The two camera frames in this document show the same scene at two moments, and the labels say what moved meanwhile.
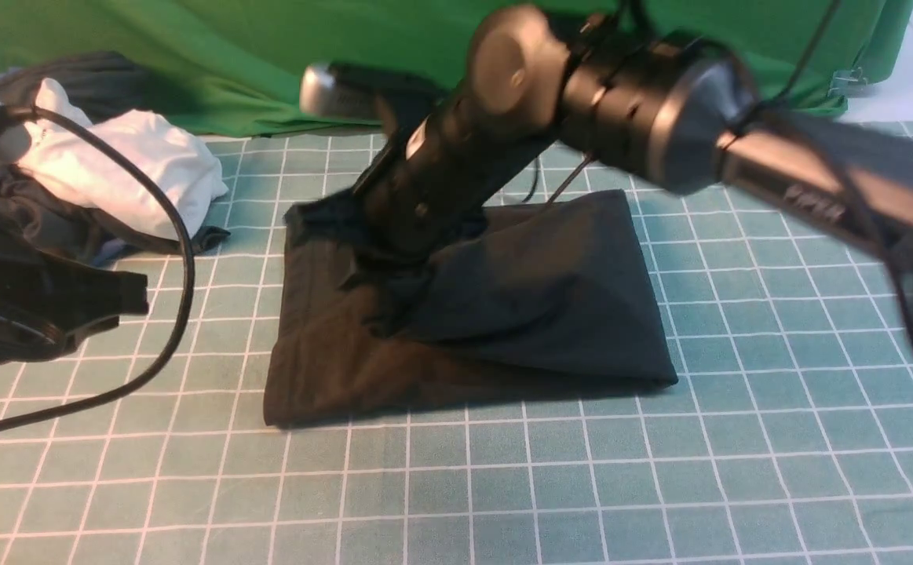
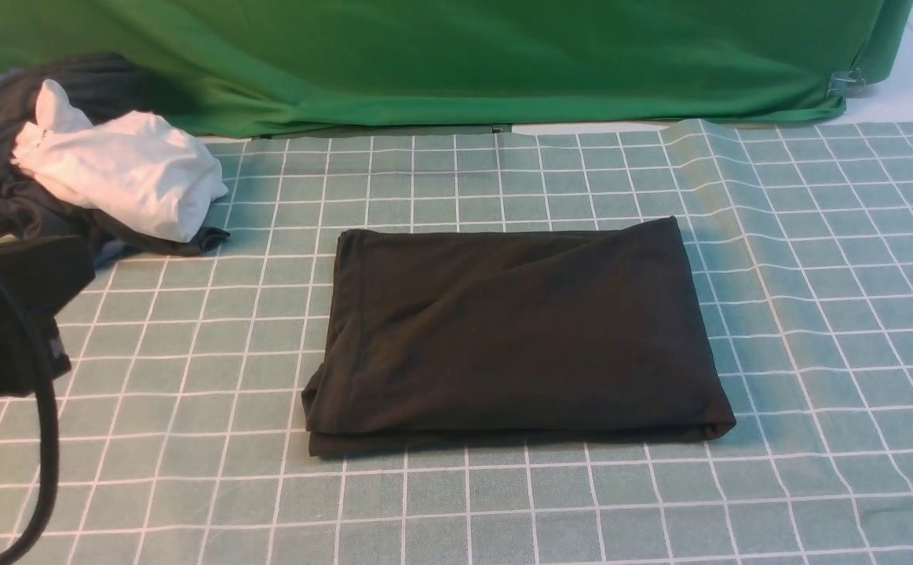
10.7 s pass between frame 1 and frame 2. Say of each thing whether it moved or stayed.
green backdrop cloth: stayed
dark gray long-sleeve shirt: moved
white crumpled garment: stayed
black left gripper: moved
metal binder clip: stayed
